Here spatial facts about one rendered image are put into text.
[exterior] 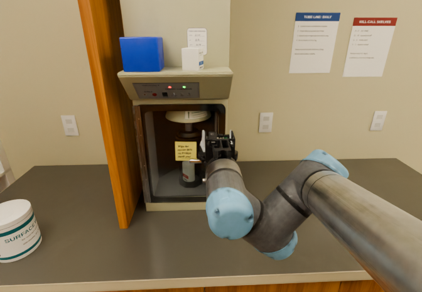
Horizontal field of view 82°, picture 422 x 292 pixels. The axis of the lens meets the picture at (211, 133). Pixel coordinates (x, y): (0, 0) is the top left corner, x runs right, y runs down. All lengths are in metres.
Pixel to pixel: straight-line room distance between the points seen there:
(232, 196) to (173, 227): 0.60
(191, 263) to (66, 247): 0.43
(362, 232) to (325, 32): 1.15
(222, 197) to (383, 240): 0.22
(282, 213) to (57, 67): 1.23
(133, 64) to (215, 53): 0.26
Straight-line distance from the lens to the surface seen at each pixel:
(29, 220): 1.01
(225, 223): 0.40
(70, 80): 1.40
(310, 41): 1.34
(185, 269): 0.86
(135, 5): 0.82
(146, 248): 0.93
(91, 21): 0.76
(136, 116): 0.86
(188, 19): 0.80
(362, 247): 0.31
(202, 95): 0.78
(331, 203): 0.36
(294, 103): 1.37
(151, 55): 0.71
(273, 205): 0.47
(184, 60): 0.73
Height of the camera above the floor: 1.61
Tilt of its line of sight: 23 degrees down
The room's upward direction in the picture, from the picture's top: straight up
